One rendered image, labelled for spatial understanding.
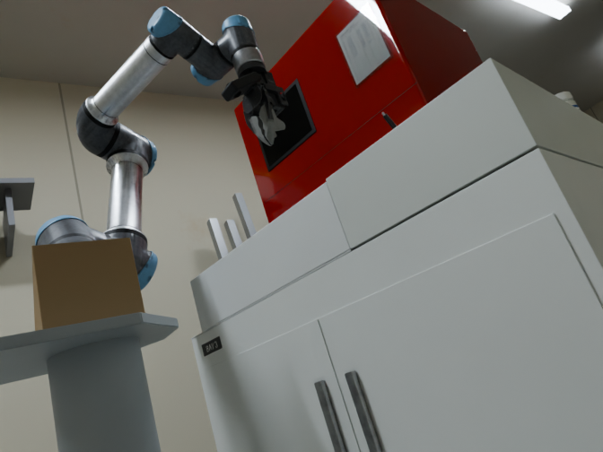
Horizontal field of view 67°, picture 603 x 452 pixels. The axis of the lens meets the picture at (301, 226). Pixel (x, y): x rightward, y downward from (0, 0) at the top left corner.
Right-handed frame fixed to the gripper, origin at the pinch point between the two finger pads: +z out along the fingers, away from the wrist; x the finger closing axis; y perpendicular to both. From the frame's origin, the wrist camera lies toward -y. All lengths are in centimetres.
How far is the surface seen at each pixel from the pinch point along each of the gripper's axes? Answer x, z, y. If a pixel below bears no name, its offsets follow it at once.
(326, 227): -11.4, 27.5, -3.9
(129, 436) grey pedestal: 17, 52, -36
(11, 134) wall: 240, -159, 9
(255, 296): 14.8, 32.4, -4.0
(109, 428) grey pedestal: 18, 50, -38
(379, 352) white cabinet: -14, 52, -4
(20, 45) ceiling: 204, -208, 12
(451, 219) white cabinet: -35, 37, -4
